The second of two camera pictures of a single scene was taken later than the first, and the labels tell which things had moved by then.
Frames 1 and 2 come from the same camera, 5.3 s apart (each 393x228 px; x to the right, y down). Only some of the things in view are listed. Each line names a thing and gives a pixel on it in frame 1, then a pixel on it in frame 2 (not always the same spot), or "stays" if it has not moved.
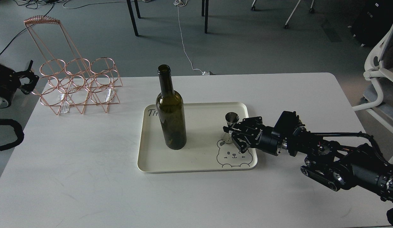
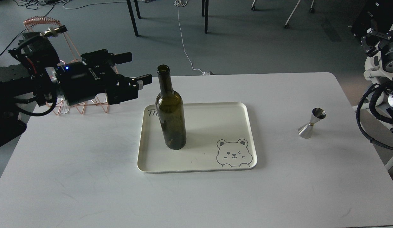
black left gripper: x=6 y=81 to x=80 y=82
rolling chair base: x=312 y=10 stays
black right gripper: x=263 y=137 to x=389 y=48
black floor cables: x=37 y=4 stays
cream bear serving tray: x=204 y=149 stays
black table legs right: x=206 y=14 stays
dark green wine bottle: x=170 y=107 stays
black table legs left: x=132 y=15 stays
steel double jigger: x=231 y=118 to x=306 y=131
